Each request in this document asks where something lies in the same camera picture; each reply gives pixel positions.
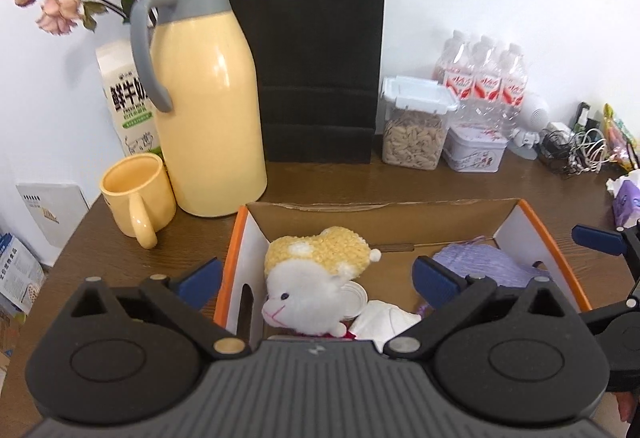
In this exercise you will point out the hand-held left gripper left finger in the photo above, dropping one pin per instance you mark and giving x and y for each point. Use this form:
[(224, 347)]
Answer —
[(200, 279)]

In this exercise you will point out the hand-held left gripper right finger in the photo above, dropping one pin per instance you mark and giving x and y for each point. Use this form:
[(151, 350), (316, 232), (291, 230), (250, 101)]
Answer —
[(435, 279)]

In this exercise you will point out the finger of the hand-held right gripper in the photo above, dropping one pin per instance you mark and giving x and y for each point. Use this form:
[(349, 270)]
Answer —
[(596, 238), (602, 317)]

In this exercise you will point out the purple knit pouch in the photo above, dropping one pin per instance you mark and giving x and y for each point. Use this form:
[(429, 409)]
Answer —
[(480, 263)]

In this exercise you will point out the red cardboard box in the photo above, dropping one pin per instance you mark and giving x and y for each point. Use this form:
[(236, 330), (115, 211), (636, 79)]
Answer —
[(400, 223)]

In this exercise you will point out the white tissue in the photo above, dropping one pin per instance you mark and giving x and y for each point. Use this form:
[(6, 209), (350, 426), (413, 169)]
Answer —
[(382, 323)]

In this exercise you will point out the large white bottle lid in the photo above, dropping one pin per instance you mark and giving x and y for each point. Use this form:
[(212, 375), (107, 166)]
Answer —
[(357, 300)]

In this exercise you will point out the white and yellow plush sheep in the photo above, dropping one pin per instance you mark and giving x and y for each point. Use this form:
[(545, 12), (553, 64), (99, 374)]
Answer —
[(305, 283)]

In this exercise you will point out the purple tissue pack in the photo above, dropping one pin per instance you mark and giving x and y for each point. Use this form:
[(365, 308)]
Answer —
[(627, 200)]

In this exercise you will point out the colourful snack packet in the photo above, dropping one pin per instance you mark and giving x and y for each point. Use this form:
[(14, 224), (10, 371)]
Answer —
[(622, 138)]

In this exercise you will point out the yellow mug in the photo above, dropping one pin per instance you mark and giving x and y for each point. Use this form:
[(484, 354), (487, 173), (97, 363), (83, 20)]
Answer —
[(132, 198)]

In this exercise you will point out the white printed tin box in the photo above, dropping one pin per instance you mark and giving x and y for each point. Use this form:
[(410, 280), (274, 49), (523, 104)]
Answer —
[(472, 153)]

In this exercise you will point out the clear container of seeds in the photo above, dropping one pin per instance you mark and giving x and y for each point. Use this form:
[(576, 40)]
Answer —
[(415, 138)]

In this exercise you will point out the white flat carton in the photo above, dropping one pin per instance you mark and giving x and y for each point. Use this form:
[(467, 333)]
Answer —
[(50, 218)]

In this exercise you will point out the yellow thermos jug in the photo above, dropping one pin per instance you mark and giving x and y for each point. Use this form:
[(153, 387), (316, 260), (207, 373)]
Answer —
[(210, 108)]

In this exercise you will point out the blue and white box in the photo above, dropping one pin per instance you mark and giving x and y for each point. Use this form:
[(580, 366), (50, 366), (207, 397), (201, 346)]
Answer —
[(20, 273)]

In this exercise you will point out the white milk carton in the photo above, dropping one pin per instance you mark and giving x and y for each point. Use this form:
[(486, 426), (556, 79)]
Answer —
[(127, 108)]

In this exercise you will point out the black paper bag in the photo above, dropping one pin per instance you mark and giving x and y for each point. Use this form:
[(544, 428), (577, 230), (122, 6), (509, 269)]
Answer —
[(310, 58)]

